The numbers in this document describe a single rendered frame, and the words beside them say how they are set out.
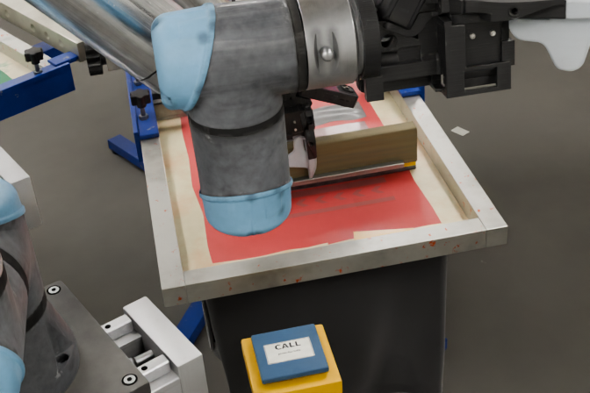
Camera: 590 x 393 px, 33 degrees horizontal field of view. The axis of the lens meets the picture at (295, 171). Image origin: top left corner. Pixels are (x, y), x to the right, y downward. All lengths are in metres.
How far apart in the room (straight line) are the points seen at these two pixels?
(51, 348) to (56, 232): 2.51
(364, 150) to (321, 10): 1.10
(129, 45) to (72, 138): 3.25
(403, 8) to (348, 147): 1.08
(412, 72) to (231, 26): 0.15
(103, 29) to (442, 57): 0.28
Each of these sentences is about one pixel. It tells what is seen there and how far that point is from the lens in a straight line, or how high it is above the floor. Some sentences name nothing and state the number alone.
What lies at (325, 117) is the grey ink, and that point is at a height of 0.96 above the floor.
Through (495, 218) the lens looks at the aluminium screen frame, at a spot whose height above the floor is 0.99.
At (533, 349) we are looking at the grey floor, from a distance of 2.91.
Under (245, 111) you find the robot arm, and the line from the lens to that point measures 0.74.
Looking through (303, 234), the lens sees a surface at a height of 0.95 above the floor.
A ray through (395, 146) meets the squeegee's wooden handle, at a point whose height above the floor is 1.02.
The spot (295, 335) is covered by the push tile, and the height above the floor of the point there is 0.97.
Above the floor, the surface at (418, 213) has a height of 0.95.
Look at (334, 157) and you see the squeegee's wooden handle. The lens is 1.81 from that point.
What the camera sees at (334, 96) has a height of 1.15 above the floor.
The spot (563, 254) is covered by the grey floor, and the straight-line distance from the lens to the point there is 3.26.
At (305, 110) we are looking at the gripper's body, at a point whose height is 1.13.
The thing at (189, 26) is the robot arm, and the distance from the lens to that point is 0.72.
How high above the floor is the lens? 1.98
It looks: 33 degrees down
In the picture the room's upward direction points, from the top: 5 degrees counter-clockwise
